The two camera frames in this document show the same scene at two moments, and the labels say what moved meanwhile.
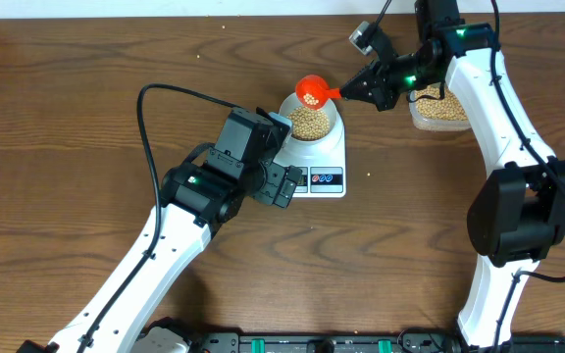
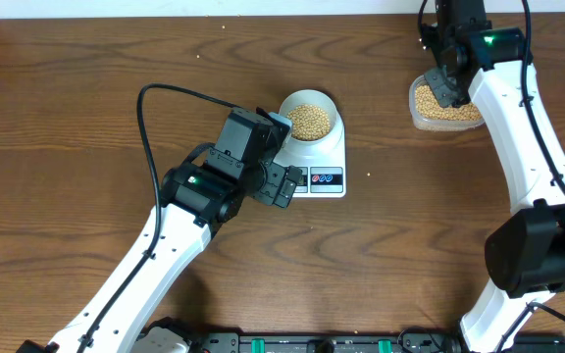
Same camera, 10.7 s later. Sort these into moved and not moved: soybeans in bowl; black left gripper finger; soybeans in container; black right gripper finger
Moved: black right gripper finger
Not moved: soybeans in bowl; soybeans in container; black left gripper finger
